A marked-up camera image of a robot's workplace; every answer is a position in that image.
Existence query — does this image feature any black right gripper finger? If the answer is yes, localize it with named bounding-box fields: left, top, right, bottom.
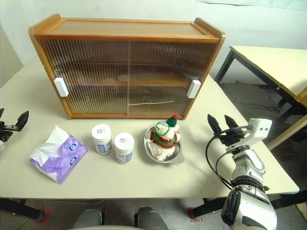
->
left=207, top=114, right=222, bottom=134
left=224, top=115, right=239, bottom=130

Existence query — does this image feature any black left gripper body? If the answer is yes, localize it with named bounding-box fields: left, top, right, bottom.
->
left=0, top=121, right=19, bottom=142

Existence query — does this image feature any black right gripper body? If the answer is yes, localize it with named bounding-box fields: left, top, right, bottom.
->
left=215, top=128, right=248, bottom=146

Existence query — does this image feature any white door handle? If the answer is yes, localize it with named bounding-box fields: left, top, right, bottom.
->
left=54, top=77, right=70, bottom=98
left=187, top=80, right=201, bottom=99

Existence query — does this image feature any metal bowl with handle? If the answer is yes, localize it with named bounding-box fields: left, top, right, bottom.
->
left=143, top=124, right=185, bottom=166

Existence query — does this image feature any white plush toy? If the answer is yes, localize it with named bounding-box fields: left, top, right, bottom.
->
left=146, top=114, right=181, bottom=161

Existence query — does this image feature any purple tissue pack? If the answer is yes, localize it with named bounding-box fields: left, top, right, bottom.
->
left=29, top=124, right=89, bottom=184

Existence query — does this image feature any ribbed clear sliding door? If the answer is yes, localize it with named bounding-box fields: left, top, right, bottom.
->
left=128, top=40, right=218, bottom=118
left=38, top=38, right=131, bottom=115

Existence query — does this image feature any white jar with blue label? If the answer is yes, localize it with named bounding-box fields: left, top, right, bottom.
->
left=91, top=124, right=113, bottom=154
left=114, top=133, right=135, bottom=164

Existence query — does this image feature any wooden cabinet with shelf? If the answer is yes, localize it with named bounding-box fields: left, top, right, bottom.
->
left=28, top=13, right=226, bottom=120

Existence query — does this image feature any black table leg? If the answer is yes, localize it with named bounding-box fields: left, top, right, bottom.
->
left=0, top=198, right=46, bottom=221
left=191, top=191, right=307, bottom=219

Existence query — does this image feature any wicker basket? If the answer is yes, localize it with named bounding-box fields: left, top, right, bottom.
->
left=296, top=86, right=307, bottom=107

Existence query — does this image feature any grey rounded shape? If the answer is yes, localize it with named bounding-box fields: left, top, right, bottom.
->
left=134, top=206, right=168, bottom=230

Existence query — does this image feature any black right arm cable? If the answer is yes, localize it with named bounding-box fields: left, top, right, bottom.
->
left=205, top=126, right=249, bottom=192

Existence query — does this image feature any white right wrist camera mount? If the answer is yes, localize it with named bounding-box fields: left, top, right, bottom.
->
left=225, top=117, right=273, bottom=154

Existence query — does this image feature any beige table with black frame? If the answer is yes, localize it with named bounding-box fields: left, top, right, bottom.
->
left=214, top=45, right=307, bottom=150

